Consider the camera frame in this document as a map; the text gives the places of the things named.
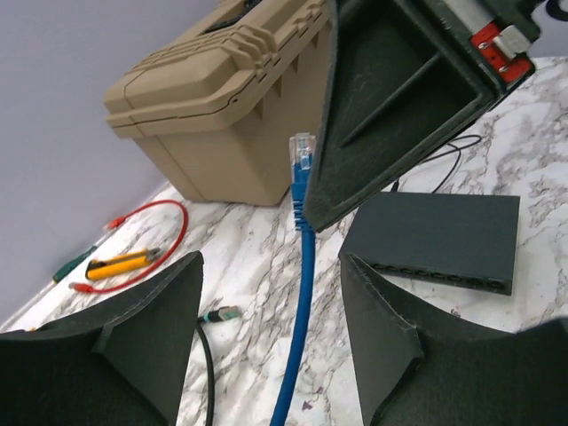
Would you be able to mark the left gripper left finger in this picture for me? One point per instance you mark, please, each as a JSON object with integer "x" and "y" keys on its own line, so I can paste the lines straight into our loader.
{"x": 121, "y": 361}

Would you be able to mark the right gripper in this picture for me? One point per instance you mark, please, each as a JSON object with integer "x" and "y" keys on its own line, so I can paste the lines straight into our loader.
{"x": 404, "y": 78}

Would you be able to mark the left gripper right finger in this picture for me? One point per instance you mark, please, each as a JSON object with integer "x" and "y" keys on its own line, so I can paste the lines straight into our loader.
{"x": 416, "y": 364}

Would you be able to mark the black network switch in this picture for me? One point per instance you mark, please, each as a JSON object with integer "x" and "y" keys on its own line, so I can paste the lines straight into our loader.
{"x": 461, "y": 240}

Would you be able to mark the yellow black utility knife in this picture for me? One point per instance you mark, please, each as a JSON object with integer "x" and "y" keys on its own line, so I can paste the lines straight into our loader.
{"x": 103, "y": 269}

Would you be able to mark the tan plastic toolbox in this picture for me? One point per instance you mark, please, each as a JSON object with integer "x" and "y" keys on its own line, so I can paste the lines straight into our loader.
{"x": 215, "y": 108}

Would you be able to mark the green handled screwdriver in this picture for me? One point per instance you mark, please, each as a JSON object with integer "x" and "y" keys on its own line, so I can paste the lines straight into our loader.
{"x": 70, "y": 265}

